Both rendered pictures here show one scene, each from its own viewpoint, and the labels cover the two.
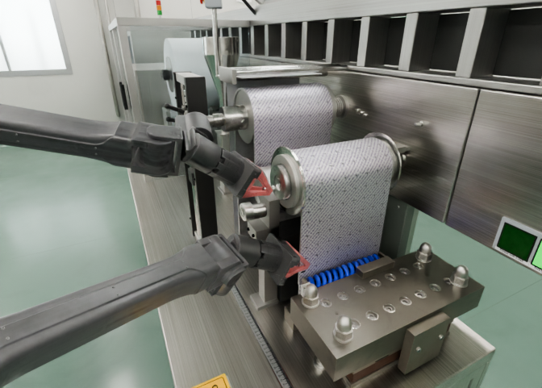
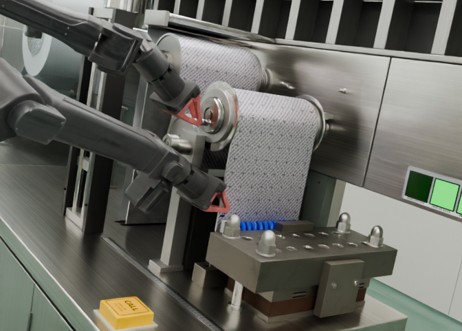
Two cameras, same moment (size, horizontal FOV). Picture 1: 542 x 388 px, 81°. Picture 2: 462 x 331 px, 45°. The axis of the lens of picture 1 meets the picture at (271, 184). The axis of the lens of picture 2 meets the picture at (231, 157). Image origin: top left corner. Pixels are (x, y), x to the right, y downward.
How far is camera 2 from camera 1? 0.59 m
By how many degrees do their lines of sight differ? 20
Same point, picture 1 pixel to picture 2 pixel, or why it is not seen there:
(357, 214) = (280, 165)
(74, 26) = not seen: outside the picture
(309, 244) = (232, 184)
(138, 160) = (95, 51)
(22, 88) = not seen: outside the picture
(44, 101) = not seen: outside the picture
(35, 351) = (76, 115)
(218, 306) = (113, 265)
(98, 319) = (102, 124)
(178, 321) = (67, 270)
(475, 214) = (388, 170)
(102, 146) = (74, 27)
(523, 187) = (423, 137)
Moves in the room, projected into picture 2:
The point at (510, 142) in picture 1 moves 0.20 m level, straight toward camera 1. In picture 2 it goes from (413, 100) to (395, 95)
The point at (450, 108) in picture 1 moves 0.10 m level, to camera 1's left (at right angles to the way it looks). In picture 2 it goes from (368, 75) to (328, 67)
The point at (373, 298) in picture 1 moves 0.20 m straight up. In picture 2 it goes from (293, 241) to (313, 146)
